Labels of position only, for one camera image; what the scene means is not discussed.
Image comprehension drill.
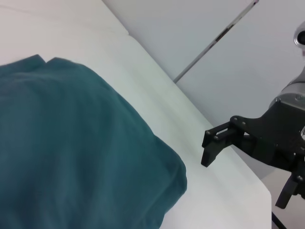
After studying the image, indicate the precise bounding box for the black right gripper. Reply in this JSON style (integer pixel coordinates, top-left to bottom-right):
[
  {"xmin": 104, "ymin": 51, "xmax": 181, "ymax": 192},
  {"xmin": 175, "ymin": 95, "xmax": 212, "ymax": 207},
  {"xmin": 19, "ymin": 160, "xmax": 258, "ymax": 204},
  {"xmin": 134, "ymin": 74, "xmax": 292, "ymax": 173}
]
[{"xmin": 200, "ymin": 101, "xmax": 305, "ymax": 209}]

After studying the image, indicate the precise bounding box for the teal blue t-shirt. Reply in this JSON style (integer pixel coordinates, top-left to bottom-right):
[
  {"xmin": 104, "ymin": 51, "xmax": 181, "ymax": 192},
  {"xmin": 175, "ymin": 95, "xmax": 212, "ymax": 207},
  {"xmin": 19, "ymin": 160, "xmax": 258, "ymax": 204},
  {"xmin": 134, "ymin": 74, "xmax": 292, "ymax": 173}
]
[{"xmin": 0, "ymin": 54, "xmax": 188, "ymax": 229}]

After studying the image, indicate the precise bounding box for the thin black cable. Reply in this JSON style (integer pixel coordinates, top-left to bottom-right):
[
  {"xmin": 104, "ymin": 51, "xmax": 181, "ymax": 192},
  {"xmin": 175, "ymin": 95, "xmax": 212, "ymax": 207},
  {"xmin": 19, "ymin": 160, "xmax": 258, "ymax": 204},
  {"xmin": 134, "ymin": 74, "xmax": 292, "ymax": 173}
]
[{"xmin": 271, "ymin": 210, "xmax": 284, "ymax": 229}]

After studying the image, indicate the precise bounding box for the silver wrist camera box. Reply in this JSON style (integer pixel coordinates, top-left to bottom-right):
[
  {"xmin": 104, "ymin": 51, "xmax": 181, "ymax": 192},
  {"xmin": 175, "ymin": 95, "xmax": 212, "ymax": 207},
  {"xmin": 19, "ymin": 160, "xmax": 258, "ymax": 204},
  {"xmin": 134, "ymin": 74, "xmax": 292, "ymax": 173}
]
[{"xmin": 292, "ymin": 20, "xmax": 305, "ymax": 52}]

